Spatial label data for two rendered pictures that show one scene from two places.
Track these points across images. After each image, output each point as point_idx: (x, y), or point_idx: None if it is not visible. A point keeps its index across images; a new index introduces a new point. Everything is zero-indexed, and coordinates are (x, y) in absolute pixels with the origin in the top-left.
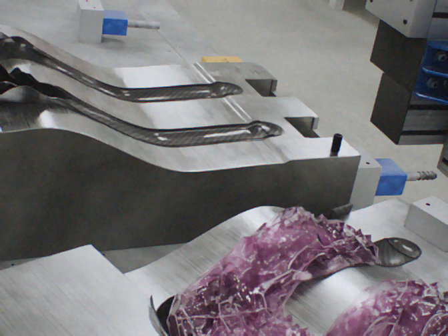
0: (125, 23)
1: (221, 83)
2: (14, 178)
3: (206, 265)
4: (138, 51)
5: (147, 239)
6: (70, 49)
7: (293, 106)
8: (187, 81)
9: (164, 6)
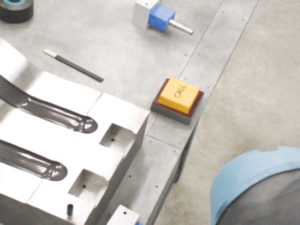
0: (163, 22)
1: (90, 119)
2: None
3: None
4: (162, 46)
5: None
6: (117, 27)
7: (106, 162)
8: (74, 105)
9: (248, 7)
